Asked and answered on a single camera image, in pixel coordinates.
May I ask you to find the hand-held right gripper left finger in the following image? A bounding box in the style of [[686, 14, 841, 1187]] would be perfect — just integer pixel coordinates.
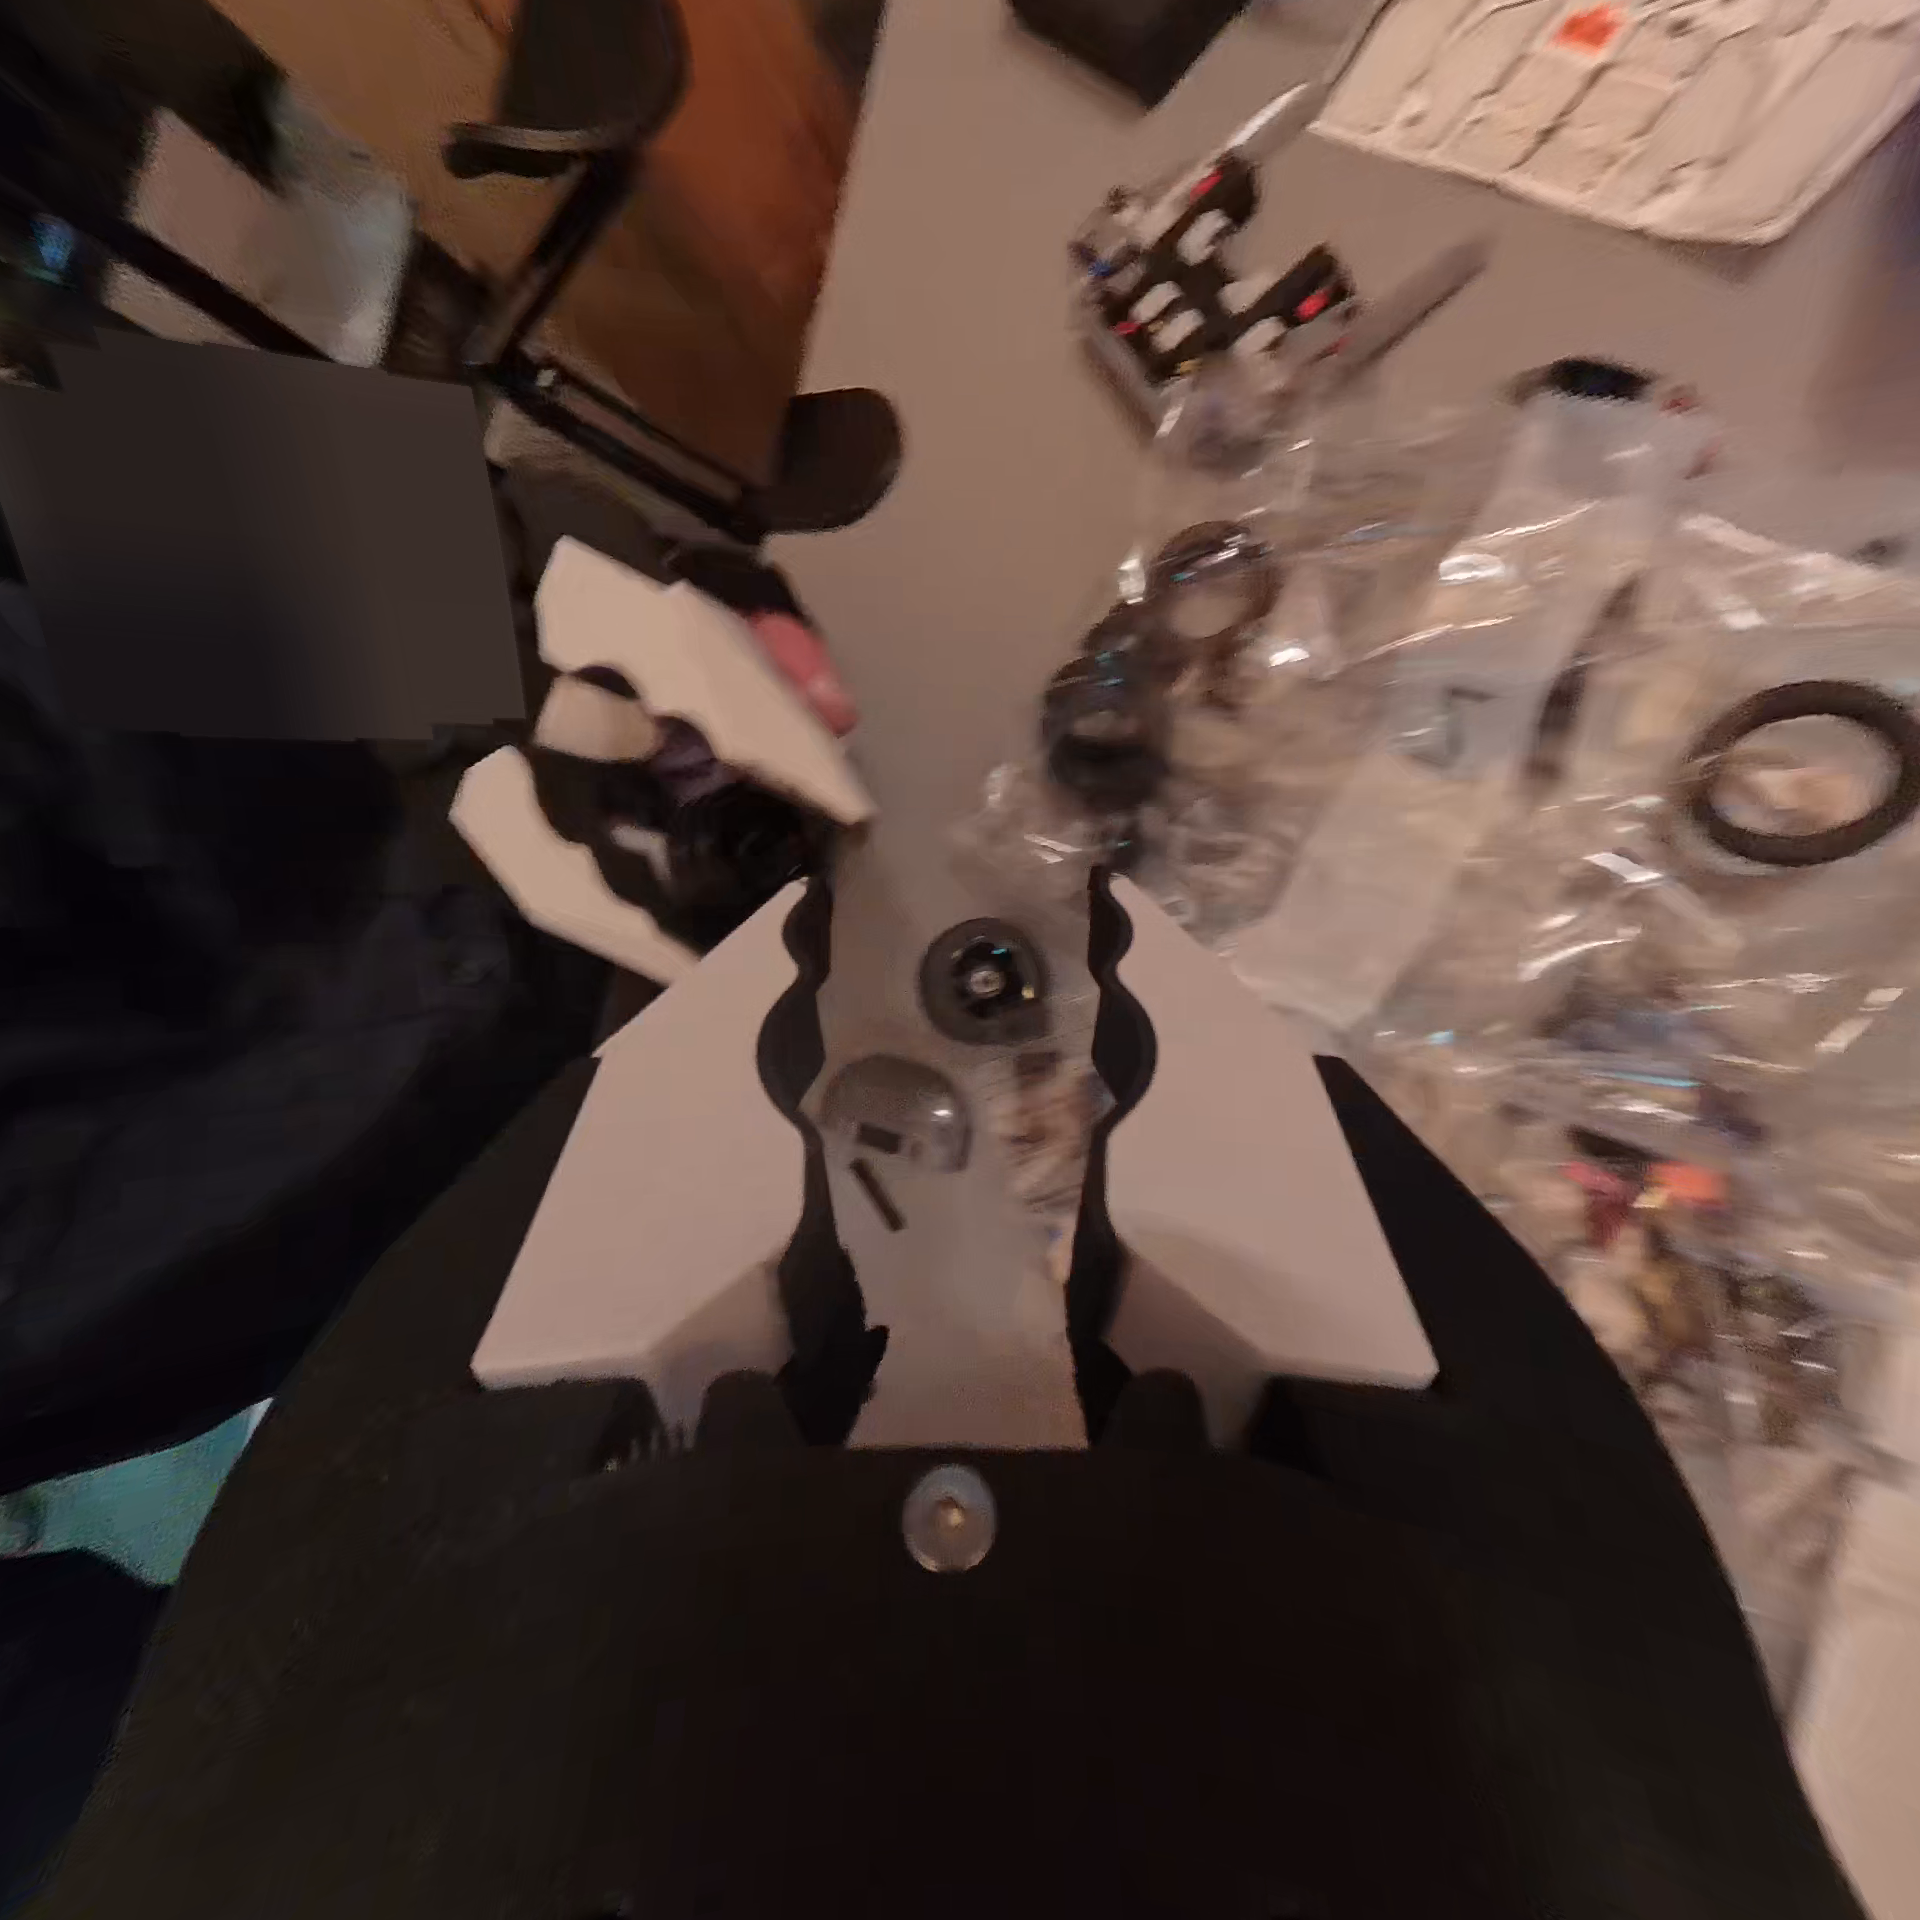
[[468, 879, 886, 1450]]

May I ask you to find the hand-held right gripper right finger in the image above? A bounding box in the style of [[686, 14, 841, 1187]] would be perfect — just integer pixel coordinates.
[[1056, 867, 1443, 1450]]

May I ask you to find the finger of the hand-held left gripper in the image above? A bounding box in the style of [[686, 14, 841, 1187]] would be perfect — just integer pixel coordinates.
[[530, 534, 883, 832], [447, 674, 709, 987]]

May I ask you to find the black rubber toy tire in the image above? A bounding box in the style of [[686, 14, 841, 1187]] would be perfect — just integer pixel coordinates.
[[1681, 678, 1920, 875], [1115, 517, 1287, 666], [592, 697, 833, 920], [1039, 650, 1182, 799]]

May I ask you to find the dark toy wheel rim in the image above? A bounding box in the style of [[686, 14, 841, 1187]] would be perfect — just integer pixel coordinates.
[[915, 911, 1056, 1041]]

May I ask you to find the person's left hand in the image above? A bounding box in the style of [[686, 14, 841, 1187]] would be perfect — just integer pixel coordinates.
[[748, 612, 860, 740]]

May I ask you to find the dark office chair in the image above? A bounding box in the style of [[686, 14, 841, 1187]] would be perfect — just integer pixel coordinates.
[[442, 0, 904, 542]]

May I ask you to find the clear dome piece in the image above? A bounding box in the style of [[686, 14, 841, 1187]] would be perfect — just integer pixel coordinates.
[[815, 1052, 969, 1176]]

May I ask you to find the pile of clear plastic bags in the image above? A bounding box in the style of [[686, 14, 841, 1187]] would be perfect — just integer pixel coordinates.
[[957, 354, 1920, 1519]]

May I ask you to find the toy car chassis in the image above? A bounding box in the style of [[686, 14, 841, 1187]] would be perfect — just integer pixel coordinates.
[[1068, 147, 1363, 434]]

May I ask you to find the sticker sheet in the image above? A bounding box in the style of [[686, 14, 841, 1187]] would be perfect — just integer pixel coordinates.
[[1300, 0, 1920, 247]]

